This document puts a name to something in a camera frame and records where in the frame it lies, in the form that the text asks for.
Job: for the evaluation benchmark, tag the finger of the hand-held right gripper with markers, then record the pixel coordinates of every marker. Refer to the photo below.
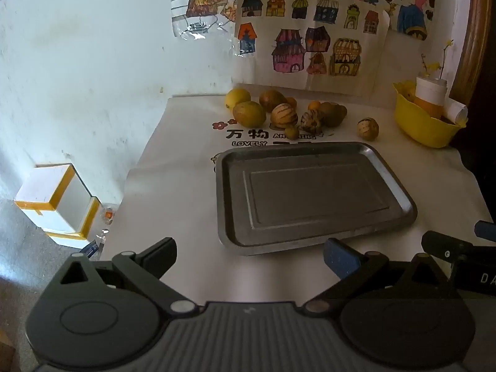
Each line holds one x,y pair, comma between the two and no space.
486,230
445,248

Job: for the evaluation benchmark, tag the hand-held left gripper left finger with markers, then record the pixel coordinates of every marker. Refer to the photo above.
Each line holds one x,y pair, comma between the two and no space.
161,257

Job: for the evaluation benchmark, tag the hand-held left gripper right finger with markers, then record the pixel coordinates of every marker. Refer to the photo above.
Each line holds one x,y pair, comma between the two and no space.
343,259

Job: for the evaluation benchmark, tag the grey metal tray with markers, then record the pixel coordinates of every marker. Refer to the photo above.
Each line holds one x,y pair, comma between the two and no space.
314,197

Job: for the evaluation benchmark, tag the tan striped small melon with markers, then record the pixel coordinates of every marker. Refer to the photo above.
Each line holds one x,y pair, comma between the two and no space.
367,128

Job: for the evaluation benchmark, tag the small brown round fruit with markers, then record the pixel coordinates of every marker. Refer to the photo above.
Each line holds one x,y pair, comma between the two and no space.
292,132

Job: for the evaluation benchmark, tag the pale striped melon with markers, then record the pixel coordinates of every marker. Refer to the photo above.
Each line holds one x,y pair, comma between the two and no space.
284,116

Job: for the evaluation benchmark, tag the small orange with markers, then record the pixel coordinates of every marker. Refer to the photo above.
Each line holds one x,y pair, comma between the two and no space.
292,102
314,105

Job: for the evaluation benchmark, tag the olive green oval fruit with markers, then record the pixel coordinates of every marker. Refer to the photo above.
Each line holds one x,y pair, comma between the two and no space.
249,114

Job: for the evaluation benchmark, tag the brown kiwi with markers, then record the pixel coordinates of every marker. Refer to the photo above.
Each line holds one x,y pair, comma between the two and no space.
271,100

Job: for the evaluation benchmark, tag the white printed table cover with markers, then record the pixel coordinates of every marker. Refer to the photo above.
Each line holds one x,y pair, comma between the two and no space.
174,201

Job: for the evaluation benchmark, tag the orange item in clear bag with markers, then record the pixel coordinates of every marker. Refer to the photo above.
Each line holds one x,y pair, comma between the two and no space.
109,214

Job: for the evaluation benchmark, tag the blue packet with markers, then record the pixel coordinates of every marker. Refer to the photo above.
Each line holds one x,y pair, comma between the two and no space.
92,248

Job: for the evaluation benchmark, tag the yellow plastic bowl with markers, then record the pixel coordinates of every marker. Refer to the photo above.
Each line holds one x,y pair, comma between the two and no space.
422,126

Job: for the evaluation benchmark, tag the white paper roll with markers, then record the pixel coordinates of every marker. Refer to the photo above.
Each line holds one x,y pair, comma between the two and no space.
457,110

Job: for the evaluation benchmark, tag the white foam box yellow tape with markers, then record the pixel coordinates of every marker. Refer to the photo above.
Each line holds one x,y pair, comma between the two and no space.
50,186

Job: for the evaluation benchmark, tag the orange cup with white sleeve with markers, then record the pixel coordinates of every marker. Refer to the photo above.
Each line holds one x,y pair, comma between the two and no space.
429,93

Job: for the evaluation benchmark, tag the yellow flower twig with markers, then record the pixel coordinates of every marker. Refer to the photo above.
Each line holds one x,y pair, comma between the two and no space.
436,66

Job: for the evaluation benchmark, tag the yellow lemon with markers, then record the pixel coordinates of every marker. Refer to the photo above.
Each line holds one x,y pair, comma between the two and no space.
237,98

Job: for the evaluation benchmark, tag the coloured houses drawing paper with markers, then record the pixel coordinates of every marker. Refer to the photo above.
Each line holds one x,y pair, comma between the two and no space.
310,19

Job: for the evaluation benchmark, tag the brown wooden frame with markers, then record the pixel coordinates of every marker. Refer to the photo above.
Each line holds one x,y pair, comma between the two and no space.
471,46

